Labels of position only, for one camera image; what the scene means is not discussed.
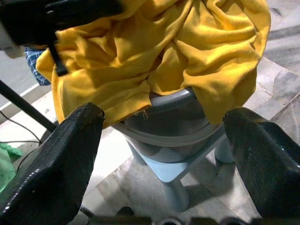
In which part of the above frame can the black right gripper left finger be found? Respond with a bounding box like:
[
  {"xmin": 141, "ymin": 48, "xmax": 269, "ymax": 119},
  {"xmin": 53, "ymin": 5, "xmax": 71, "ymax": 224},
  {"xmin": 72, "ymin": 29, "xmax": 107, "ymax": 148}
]
[{"xmin": 0, "ymin": 102, "xmax": 105, "ymax": 225}]

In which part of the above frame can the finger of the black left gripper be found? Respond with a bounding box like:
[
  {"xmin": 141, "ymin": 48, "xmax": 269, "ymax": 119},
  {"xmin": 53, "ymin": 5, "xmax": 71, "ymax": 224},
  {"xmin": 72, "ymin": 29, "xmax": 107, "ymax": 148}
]
[{"xmin": 45, "ymin": 0, "xmax": 124, "ymax": 30}]

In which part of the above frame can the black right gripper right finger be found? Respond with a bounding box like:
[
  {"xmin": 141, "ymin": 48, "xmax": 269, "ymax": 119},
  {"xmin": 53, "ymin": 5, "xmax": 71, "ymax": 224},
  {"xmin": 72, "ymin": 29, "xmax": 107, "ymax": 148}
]
[{"xmin": 222, "ymin": 107, "xmax": 300, "ymax": 220}]

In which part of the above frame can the yellow knit garment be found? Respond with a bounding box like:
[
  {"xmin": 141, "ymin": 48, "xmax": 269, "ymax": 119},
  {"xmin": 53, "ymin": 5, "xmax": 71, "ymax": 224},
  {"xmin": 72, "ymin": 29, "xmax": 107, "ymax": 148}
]
[{"xmin": 36, "ymin": 0, "xmax": 271, "ymax": 128}]

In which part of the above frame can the green plastic bag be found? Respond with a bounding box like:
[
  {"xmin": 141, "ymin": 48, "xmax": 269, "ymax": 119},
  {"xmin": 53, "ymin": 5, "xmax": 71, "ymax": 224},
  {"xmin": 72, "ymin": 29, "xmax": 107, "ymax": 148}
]
[{"xmin": 0, "ymin": 142, "xmax": 23, "ymax": 194}]

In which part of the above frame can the blue checked cloth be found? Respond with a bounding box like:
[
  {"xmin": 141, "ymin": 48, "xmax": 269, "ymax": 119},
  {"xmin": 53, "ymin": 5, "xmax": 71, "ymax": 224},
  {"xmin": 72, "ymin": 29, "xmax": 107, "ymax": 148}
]
[{"xmin": 24, "ymin": 45, "xmax": 52, "ymax": 86}]

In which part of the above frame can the black metal pole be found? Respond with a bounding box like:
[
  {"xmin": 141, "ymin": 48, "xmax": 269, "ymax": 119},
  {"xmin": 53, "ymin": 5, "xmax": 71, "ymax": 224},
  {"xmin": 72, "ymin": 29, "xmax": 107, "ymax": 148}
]
[{"xmin": 0, "ymin": 79, "xmax": 58, "ymax": 133}]

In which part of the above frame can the grey plastic basin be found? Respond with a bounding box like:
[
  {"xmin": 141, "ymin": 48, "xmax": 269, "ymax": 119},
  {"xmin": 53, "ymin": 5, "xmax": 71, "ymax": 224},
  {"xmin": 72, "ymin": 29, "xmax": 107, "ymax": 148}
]
[{"xmin": 112, "ymin": 88, "xmax": 225, "ymax": 164}]

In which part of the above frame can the thin black floor cable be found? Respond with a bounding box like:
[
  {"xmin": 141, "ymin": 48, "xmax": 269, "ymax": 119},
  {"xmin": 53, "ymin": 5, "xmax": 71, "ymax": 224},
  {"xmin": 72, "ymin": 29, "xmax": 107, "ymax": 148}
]
[{"xmin": 0, "ymin": 110, "xmax": 43, "ymax": 165}]

